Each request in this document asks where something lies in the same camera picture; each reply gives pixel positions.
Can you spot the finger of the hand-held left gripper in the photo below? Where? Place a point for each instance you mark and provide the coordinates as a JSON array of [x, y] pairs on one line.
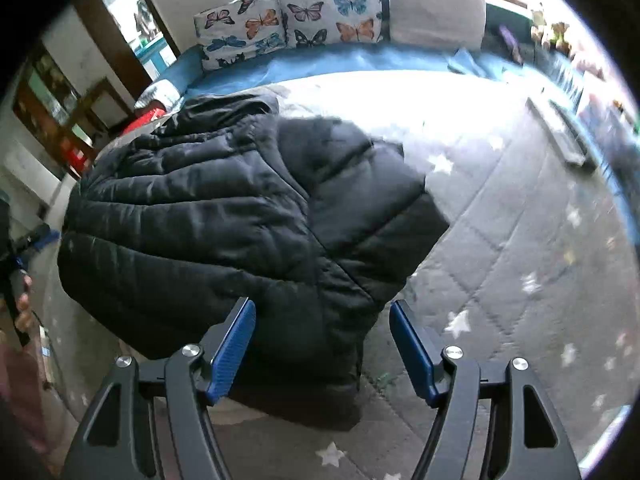
[[37, 236]]

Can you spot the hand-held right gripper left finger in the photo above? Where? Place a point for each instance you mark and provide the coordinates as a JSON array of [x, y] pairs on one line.
[[232, 355]]

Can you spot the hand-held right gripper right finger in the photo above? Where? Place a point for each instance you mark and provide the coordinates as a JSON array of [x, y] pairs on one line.
[[412, 350]]

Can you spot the black puffer jacket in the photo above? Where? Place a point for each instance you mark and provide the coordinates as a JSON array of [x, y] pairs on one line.
[[225, 210]]

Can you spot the person's left forearm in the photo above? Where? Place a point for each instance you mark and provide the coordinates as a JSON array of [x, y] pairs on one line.
[[20, 395]]

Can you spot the person's left hand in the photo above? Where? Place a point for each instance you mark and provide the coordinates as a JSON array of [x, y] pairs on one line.
[[24, 305]]

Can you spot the red stool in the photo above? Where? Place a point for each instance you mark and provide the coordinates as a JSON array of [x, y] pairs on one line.
[[75, 159]]

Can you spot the grey star blanket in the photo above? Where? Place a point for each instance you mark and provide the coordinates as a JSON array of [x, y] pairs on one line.
[[500, 240]]

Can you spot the wooden display cabinet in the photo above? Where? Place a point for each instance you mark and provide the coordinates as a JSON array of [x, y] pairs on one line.
[[45, 95]]

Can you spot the wooden side table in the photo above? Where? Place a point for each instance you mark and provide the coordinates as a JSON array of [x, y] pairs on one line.
[[97, 107]]

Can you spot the red cloth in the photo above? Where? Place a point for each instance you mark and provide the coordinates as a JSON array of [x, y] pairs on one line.
[[145, 121]]

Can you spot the small grey pillow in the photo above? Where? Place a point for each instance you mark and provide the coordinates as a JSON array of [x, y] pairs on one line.
[[157, 95]]

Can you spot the teal cabinet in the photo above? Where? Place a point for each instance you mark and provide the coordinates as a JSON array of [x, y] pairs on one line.
[[152, 55]]

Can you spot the grey remote control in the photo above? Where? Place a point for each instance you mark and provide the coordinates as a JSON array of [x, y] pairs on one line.
[[555, 132]]

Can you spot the black remote control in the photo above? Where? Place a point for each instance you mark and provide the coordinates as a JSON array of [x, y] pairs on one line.
[[575, 132]]

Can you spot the butterfly print pillow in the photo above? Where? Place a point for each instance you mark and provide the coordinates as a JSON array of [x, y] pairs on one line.
[[240, 30], [330, 10]]

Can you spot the blue bed sheet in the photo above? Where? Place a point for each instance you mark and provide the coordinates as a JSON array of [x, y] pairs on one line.
[[350, 62]]

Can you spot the purple toy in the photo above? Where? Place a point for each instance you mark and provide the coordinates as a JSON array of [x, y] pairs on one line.
[[511, 45]]

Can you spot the pale pink pillow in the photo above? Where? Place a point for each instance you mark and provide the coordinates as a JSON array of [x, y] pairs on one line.
[[435, 12]]

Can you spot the brown stuffed toy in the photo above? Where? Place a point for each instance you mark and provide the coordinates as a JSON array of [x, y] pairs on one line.
[[559, 35]]

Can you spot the white stuffed toy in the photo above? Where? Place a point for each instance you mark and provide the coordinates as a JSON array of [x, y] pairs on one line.
[[539, 25]]

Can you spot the brown wooden door frame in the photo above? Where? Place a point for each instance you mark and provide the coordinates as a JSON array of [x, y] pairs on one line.
[[115, 25]]

